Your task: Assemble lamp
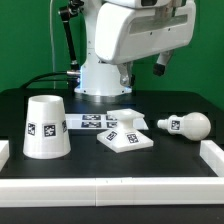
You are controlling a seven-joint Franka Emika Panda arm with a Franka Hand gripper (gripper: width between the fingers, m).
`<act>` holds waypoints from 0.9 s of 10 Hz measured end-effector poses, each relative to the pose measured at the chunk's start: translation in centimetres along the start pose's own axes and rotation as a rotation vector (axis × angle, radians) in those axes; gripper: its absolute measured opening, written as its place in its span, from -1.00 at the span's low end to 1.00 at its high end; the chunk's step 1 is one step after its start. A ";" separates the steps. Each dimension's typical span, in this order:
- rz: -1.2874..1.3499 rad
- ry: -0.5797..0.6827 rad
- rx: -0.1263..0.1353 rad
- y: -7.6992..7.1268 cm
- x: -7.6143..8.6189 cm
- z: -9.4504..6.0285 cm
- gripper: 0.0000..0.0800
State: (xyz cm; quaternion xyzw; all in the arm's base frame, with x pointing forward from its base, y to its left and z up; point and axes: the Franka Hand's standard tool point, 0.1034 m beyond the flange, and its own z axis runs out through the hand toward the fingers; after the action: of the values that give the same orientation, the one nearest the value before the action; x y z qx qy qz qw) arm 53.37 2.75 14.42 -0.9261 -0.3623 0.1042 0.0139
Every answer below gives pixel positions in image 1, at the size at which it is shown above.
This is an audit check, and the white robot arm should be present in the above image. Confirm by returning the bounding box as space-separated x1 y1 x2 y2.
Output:
75 0 196 99

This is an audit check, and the white front fence wall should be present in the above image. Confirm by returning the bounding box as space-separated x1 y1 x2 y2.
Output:
0 177 224 208

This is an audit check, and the white fence wall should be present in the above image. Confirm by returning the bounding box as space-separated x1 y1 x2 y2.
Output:
199 140 224 177
0 140 9 171
0 177 224 208

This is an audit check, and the white lamp base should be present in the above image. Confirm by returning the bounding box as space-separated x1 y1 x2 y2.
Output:
97 109 154 153

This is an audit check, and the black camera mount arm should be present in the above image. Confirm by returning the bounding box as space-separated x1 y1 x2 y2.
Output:
58 0 84 70

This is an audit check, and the white marker sheet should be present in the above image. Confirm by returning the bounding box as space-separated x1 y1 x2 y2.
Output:
64 113 150 131

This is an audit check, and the white lamp shade cone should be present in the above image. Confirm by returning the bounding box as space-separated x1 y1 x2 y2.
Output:
23 95 71 159

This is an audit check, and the white right fence wall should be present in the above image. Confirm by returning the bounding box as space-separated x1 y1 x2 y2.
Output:
199 140 224 177

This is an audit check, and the white hanging cable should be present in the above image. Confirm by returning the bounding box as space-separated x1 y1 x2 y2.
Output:
49 0 57 90

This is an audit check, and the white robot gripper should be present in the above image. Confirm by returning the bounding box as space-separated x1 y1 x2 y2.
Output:
95 0 196 86

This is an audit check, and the white lamp bulb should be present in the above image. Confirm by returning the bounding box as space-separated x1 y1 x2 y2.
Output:
157 112 211 141

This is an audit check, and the black cable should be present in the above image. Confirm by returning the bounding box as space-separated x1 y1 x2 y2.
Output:
19 69 82 90

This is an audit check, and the white left fence wall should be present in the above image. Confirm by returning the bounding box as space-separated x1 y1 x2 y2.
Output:
0 140 9 171

